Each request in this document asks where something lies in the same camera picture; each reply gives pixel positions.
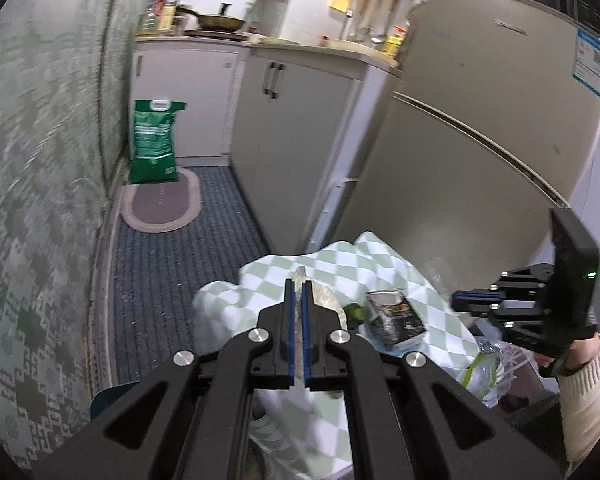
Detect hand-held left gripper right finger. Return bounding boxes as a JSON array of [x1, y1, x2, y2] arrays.
[[303, 279, 565, 480]]

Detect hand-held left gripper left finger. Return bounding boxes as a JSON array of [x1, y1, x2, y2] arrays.
[[30, 277, 301, 480]]

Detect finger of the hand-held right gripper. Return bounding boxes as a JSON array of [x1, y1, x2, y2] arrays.
[[450, 265, 553, 311], [452, 305, 551, 352]]

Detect clear plastic wrapper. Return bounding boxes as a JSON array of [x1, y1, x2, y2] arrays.
[[291, 266, 342, 313]]

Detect black snack packet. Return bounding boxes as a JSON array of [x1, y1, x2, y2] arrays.
[[364, 289, 428, 349]]

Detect dark teal plastic bin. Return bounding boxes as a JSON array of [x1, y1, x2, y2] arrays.
[[91, 381, 148, 420]]

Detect person's right forearm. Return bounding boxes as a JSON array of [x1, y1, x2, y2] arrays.
[[559, 332, 600, 467]]

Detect clear plastic bag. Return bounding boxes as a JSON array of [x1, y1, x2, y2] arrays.
[[454, 336, 537, 407]]

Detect dark green scrap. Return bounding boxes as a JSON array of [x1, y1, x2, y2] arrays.
[[344, 303, 369, 332]]

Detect green checked tablecloth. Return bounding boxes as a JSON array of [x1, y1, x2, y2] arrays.
[[192, 231, 482, 480]]

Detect beige refrigerator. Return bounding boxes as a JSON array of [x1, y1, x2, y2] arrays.
[[325, 0, 600, 286]]

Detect oval grey floor mat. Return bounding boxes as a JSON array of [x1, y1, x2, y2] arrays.
[[118, 167, 204, 234]]

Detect blue and white sticker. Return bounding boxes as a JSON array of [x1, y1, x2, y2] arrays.
[[571, 28, 600, 102]]

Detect green rice bag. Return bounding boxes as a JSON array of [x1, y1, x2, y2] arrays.
[[127, 98, 188, 185]]

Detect white panelled cabinet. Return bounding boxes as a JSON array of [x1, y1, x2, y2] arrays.
[[131, 40, 248, 160]]

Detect yellow bottle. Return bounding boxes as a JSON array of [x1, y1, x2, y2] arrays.
[[382, 26, 407, 59]]

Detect patterned frosted glass door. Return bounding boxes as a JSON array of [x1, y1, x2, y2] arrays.
[[0, 0, 148, 463]]

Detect hanging metal ladles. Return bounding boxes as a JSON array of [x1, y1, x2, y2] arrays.
[[349, 0, 402, 45]]

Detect metal frying pan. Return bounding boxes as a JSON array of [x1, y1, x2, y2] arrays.
[[175, 2, 247, 32]]

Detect small yellow-label bottle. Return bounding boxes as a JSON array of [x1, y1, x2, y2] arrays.
[[160, 0, 179, 36]]

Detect large clear oil bottle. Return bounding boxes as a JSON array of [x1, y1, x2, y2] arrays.
[[139, 0, 164, 37]]

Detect beige cabinet with black handles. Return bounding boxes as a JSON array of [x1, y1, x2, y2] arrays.
[[229, 46, 403, 257]]

